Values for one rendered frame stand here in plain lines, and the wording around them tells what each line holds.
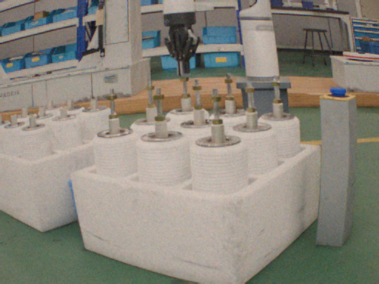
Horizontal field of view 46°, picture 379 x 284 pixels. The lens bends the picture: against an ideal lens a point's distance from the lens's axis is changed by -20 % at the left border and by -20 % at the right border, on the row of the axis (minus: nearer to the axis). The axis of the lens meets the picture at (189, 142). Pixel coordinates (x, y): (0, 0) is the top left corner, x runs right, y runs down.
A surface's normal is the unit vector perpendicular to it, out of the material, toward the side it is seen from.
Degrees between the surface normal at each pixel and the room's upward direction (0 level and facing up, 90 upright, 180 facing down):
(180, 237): 90
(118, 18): 90
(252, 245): 90
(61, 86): 90
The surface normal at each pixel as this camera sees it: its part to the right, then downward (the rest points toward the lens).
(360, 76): -0.13, 0.22
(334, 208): -0.58, 0.22
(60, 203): 0.78, 0.08
